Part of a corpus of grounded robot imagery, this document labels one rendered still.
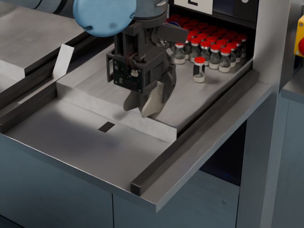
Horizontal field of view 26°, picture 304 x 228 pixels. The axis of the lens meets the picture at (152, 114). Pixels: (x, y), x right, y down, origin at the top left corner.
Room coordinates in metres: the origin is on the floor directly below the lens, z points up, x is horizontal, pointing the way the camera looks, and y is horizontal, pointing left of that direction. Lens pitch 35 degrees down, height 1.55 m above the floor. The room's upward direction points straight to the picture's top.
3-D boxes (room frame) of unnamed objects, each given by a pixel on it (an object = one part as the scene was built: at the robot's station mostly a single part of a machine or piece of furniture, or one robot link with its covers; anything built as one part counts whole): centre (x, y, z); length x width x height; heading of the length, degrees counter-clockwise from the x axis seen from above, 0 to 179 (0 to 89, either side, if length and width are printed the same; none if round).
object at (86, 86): (1.08, -0.03, 0.90); 0.34 x 0.26 x 0.04; 146
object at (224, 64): (1.16, -0.08, 0.91); 0.18 x 0.02 x 0.05; 56
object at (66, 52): (1.05, 0.20, 0.91); 0.14 x 0.03 x 0.06; 146
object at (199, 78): (1.07, -0.09, 0.90); 0.02 x 0.02 x 0.04
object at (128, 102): (0.90, 0.03, 0.95); 0.06 x 0.03 x 0.09; 146
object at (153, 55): (0.89, 0.02, 1.06); 0.09 x 0.08 x 0.12; 146
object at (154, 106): (0.89, 0.00, 0.95); 0.06 x 0.03 x 0.09; 146
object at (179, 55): (1.14, -0.06, 0.91); 0.02 x 0.02 x 0.05
